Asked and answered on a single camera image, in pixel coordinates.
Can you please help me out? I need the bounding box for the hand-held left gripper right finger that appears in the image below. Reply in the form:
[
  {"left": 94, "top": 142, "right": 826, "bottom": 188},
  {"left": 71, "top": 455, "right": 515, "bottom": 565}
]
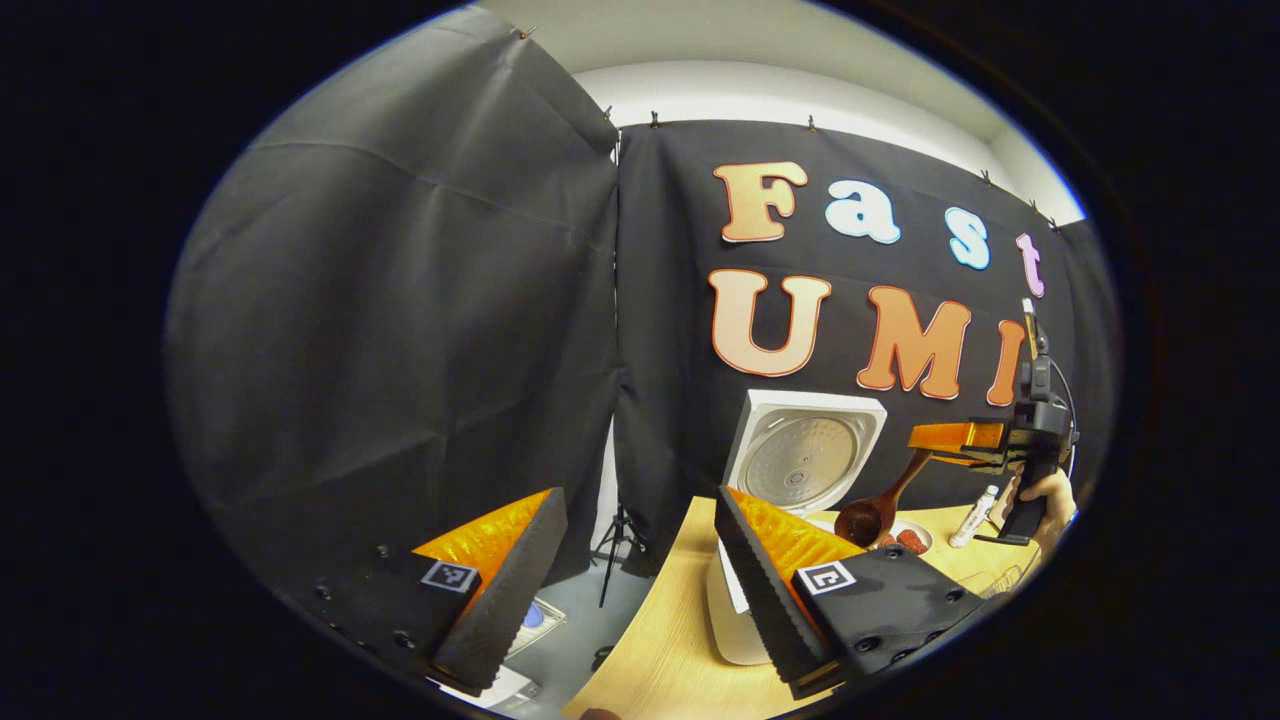
[{"left": 714, "top": 485, "right": 1001, "bottom": 701}]

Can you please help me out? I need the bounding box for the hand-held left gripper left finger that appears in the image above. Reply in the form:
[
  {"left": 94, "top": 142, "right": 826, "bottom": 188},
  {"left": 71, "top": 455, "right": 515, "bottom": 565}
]
[{"left": 285, "top": 487, "right": 569, "bottom": 698}]

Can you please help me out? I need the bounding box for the white bottle green label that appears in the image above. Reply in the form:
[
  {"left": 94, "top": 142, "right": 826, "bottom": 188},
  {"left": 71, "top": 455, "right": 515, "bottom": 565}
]
[{"left": 948, "top": 485, "right": 1001, "bottom": 549}]

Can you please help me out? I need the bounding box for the black tripod stand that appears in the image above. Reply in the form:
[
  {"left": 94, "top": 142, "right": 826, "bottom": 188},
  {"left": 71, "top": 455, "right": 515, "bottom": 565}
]
[{"left": 593, "top": 503, "right": 649, "bottom": 608}]

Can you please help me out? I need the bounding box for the black backdrop cloth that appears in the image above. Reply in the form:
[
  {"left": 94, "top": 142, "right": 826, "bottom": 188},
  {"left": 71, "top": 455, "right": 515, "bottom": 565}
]
[{"left": 165, "top": 5, "right": 1119, "bottom": 601}]

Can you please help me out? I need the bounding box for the wooden spoon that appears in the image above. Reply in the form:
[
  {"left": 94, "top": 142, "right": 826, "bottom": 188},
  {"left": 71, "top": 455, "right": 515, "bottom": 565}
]
[{"left": 833, "top": 448, "right": 933, "bottom": 548}]

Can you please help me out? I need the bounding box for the white box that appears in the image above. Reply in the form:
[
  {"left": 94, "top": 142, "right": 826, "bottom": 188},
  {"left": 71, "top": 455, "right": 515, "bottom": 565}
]
[{"left": 437, "top": 665, "right": 543, "bottom": 709}]

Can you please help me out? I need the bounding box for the white rice cooker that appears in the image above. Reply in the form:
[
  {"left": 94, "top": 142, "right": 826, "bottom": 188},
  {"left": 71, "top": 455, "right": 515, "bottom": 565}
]
[{"left": 705, "top": 390, "right": 888, "bottom": 666}]

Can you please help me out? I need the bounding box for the white round plate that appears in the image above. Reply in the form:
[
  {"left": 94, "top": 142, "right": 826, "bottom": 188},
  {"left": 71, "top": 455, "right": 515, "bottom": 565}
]
[{"left": 870, "top": 518, "right": 934, "bottom": 554}]

